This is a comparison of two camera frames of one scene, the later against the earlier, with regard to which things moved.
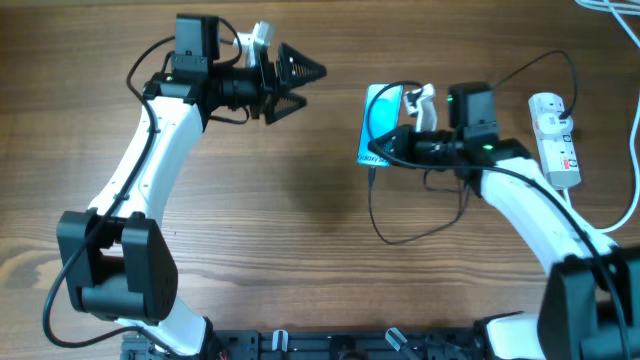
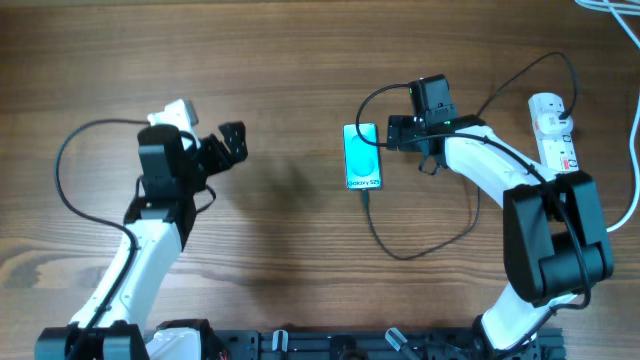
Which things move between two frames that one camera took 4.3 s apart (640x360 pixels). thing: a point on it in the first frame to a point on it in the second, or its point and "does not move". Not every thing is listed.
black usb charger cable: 457,214 to 478,206
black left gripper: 269,97 to 222,159
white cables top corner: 628,7 does not move
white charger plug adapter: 551,124 does not move
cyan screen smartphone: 380,115 to 363,167
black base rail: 363,344 does not move
